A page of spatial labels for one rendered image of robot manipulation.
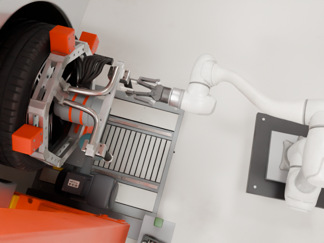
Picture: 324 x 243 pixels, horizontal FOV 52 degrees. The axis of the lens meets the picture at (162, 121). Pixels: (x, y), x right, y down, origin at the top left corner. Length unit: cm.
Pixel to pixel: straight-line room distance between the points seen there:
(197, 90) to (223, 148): 92
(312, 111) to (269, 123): 83
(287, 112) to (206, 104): 35
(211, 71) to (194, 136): 91
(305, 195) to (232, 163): 70
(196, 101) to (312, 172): 56
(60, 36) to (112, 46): 130
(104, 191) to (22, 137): 75
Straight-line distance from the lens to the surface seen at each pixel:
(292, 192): 181
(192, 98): 150
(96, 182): 192
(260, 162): 208
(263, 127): 214
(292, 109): 138
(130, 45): 263
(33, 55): 134
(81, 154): 215
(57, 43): 138
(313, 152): 128
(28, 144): 129
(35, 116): 136
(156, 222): 162
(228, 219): 231
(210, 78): 153
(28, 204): 172
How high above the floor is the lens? 228
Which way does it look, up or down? 73 degrees down
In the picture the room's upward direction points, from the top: 1 degrees counter-clockwise
